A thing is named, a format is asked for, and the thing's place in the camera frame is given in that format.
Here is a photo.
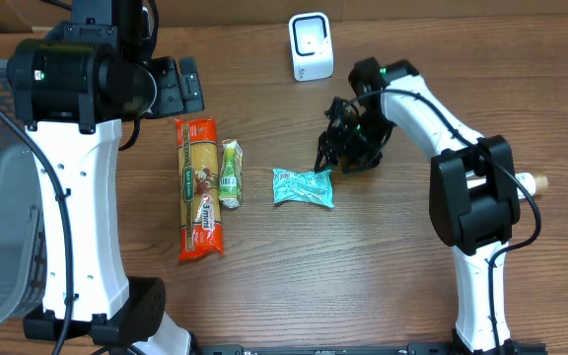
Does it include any teal snack packet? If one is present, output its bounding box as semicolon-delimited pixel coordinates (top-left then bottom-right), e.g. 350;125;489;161
273;169;334;208

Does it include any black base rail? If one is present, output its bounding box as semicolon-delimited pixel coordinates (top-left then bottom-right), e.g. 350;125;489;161
191;342;468;355

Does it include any green snack bar wrapper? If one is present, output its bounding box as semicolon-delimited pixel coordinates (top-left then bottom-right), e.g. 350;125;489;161
219;139;244;209

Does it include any white barcode scanner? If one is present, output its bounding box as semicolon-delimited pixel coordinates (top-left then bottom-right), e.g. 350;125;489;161
288;12;334;82

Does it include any orange spaghetti pack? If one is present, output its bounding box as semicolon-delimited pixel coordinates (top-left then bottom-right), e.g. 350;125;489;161
175;118;224;260

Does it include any white shampoo tube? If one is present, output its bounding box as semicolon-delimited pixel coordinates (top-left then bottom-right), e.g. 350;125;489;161
467;173;548;196

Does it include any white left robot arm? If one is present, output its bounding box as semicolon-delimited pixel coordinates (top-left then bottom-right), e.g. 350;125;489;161
7;0;204;355

